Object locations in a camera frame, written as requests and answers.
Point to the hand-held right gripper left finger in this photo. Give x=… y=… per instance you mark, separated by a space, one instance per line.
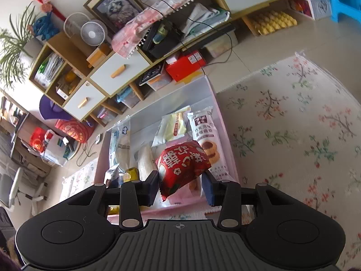
x=152 y=187

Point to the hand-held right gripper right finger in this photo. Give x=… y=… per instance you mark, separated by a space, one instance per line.
x=210 y=190

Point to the white bread packet blue print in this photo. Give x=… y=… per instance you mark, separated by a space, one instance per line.
x=146 y=161
x=124 y=149

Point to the red snack packet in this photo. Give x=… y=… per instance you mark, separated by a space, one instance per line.
x=180 y=166

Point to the small blue silver packet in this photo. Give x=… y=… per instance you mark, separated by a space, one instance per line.
x=114 y=176

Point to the white chocolate roll packet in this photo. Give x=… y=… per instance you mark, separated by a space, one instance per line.
x=207 y=141

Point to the white yellow snack packet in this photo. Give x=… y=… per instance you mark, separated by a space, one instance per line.
x=172 y=127

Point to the clear plastic storage bin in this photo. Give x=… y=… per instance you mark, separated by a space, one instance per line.
x=169 y=96

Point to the yellow snack cup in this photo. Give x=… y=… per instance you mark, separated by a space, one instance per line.
x=132 y=175

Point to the blue lid storage bin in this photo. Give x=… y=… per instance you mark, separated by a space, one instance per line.
x=128 y=97

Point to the red round bag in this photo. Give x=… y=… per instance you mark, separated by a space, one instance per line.
x=74 y=131

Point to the white plastic bag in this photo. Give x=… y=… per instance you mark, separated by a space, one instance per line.
x=56 y=149

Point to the floral cloth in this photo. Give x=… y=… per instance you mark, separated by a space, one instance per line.
x=296 y=132

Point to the clear bin dark lid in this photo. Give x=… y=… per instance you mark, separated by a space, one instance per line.
x=156 y=79

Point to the red gift bag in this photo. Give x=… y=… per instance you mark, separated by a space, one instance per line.
x=38 y=141

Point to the red cardboard box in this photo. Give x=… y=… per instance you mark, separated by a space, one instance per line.
x=184 y=67

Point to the grey office chair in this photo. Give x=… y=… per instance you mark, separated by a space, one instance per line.
x=14 y=189

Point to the small wooden box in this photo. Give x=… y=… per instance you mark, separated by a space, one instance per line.
x=97 y=56

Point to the black open box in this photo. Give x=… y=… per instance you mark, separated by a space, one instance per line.
x=163 y=42

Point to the wooden cabinet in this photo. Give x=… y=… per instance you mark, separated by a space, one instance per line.
x=81 y=59

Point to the wooden desk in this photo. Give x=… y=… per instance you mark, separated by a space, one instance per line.
x=19 y=124

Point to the pink patterned cloth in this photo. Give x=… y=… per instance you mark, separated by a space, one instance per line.
x=132 y=34

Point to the white desk fan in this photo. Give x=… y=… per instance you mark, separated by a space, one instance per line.
x=93 y=34

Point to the folded white green cloth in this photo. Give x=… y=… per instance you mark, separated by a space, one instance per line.
x=203 y=17

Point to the yellow egg tray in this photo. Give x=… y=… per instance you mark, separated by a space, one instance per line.
x=270 y=22

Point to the white fan guard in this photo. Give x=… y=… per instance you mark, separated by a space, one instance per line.
x=72 y=22

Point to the framed cat picture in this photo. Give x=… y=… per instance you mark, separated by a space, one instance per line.
x=118 y=5

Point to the blue plush toy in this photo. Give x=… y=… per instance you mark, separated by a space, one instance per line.
x=45 y=26

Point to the potted green plant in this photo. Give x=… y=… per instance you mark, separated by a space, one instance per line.
x=15 y=45

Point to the white red carton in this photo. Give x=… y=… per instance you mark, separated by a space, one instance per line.
x=310 y=4

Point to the blue plastic stool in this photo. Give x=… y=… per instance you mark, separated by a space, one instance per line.
x=344 y=0

